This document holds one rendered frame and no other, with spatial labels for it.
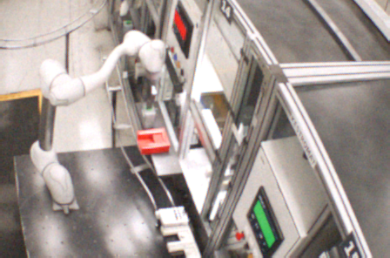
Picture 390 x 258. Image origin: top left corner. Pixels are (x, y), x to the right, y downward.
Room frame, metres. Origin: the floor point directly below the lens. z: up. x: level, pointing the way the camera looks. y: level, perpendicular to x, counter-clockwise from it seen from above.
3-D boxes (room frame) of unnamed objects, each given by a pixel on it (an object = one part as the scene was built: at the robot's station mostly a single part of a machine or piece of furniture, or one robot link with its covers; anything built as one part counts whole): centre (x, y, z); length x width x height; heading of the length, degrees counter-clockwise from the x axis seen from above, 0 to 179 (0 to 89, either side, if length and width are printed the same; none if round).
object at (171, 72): (1.91, 0.16, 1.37); 0.36 x 0.04 x 0.04; 25
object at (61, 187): (1.39, 0.68, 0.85); 0.18 x 0.16 x 0.22; 49
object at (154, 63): (1.94, 0.26, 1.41); 0.13 x 0.11 x 0.16; 49
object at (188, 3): (1.97, 0.03, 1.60); 0.42 x 0.29 x 0.46; 25
